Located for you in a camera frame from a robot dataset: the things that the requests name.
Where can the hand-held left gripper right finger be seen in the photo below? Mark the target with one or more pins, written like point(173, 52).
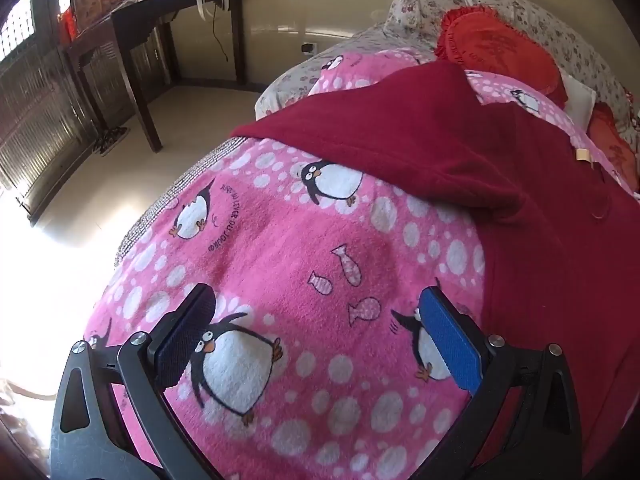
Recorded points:
point(450, 340)

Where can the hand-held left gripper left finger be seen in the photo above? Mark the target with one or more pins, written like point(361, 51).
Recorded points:
point(185, 340)

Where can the dark red garment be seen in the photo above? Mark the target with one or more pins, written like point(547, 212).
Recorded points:
point(450, 135)

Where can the pink penguin blanket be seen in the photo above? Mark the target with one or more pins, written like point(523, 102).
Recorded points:
point(300, 270)

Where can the pair of slippers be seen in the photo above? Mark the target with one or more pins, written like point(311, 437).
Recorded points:
point(110, 141)

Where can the small red cushion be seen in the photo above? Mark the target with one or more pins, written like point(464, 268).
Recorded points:
point(615, 145)

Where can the metal folding gate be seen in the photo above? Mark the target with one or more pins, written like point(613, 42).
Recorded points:
point(40, 110)

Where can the white pillow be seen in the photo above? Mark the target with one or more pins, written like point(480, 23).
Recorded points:
point(580, 100)

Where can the large red frilled cushion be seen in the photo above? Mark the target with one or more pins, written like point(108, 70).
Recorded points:
point(500, 50)

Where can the dark wooden table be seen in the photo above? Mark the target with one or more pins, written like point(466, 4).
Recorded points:
point(135, 25)

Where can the floral pillow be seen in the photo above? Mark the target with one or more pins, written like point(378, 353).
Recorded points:
point(420, 10)
point(565, 35)

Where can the red packet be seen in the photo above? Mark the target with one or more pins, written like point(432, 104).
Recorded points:
point(69, 25)

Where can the patterned cardboard box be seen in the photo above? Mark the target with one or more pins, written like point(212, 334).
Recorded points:
point(100, 0)

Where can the wall socket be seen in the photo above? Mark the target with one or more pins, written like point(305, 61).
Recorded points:
point(309, 48)

